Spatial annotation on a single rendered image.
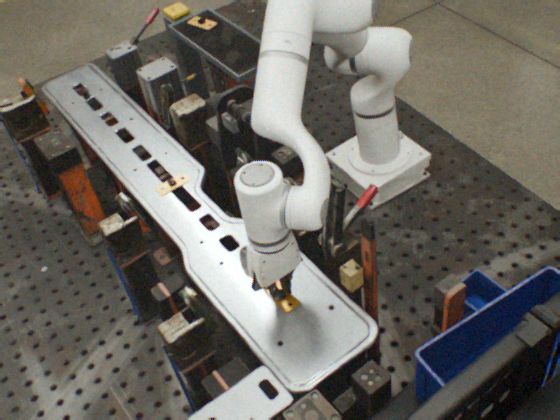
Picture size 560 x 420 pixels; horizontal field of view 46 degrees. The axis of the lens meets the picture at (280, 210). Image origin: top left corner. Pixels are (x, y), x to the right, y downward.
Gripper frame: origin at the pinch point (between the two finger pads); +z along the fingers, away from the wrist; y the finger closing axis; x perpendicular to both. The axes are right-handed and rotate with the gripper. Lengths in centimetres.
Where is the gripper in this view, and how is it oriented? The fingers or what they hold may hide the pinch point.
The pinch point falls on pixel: (280, 287)
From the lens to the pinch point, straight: 135.5
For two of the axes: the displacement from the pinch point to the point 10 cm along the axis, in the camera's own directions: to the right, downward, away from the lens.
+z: 1.2, 6.9, 7.1
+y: -8.0, 4.9, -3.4
